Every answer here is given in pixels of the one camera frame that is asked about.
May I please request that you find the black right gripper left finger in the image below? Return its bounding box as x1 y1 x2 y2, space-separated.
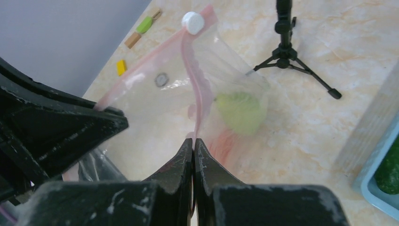
17 138 192 226

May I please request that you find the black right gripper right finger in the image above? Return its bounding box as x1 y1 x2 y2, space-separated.
194 138 349 226

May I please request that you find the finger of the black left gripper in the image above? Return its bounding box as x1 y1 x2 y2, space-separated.
0 60 128 201

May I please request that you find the clear pink zip top bag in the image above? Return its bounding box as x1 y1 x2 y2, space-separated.
62 5 270 181

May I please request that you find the white bag zipper slider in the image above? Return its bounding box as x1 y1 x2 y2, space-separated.
181 11 205 35

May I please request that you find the smooth orange carrot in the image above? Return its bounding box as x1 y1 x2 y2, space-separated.
208 129 239 165

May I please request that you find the yellow block near left edge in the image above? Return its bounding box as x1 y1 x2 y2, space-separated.
116 59 127 76

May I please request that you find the black white poker chip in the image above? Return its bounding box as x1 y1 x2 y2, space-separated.
154 73 169 88

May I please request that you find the green and wood block stick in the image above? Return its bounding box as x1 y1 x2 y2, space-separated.
124 8 162 49

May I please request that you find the dark green cucumber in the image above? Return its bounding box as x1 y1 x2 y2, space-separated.
374 142 399 194

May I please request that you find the light blue perforated plastic basket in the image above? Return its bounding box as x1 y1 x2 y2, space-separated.
352 123 399 220

